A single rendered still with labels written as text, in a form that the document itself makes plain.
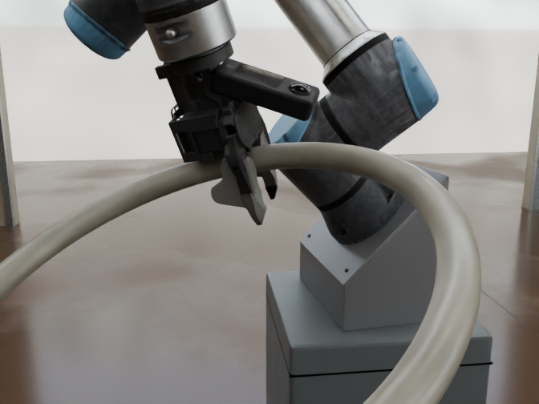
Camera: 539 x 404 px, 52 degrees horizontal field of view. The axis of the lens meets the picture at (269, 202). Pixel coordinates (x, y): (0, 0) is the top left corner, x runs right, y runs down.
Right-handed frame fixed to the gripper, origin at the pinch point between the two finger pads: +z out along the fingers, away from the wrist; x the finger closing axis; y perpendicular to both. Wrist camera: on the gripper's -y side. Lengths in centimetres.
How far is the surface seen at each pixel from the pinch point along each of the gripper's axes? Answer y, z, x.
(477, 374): -19, 58, -24
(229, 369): 95, 146, -104
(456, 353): -22.9, -6.6, 31.4
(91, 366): 155, 128, -89
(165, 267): 190, 165, -211
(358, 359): 1.1, 46.2, -16.9
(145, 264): 206, 162, -213
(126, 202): 14.5, -6.3, 7.1
